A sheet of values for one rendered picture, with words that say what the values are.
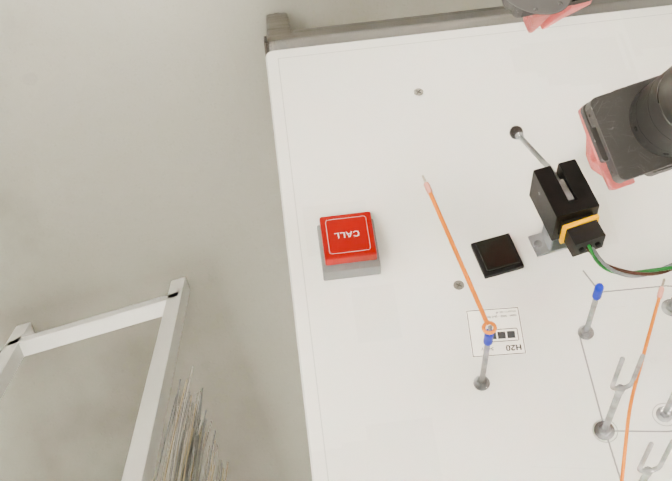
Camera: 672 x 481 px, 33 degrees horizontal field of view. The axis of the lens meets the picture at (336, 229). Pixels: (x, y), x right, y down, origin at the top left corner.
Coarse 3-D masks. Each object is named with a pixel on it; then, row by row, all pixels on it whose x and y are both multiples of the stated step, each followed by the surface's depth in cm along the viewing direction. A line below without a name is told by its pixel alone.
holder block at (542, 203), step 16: (544, 176) 104; (560, 176) 105; (576, 176) 104; (544, 192) 103; (560, 192) 103; (576, 192) 103; (592, 192) 103; (544, 208) 104; (560, 208) 102; (576, 208) 102; (592, 208) 102; (544, 224) 106
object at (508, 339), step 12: (468, 312) 107; (492, 312) 107; (504, 312) 107; (516, 312) 107; (468, 324) 106; (480, 324) 106; (504, 324) 106; (516, 324) 106; (480, 336) 105; (504, 336) 105; (516, 336) 105; (480, 348) 105; (492, 348) 105; (504, 348) 105; (516, 348) 104
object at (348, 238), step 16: (320, 224) 109; (336, 224) 109; (352, 224) 109; (368, 224) 109; (336, 240) 108; (352, 240) 108; (368, 240) 108; (336, 256) 107; (352, 256) 107; (368, 256) 107
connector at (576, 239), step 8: (584, 216) 103; (560, 224) 103; (584, 224) 102; (592, 224) 102; (560, 232) 104; (568, 232) 102; (576, 232) 102; (584, 232) 102; (592, 232) 102; (600, 232) 102; (568, 240) 102; (576, 240) 101; (584, 240) 101; (592, 240) 102; (600, 240) 102; (568, 248) 103; (576, 248) 102; (584, 248) 102
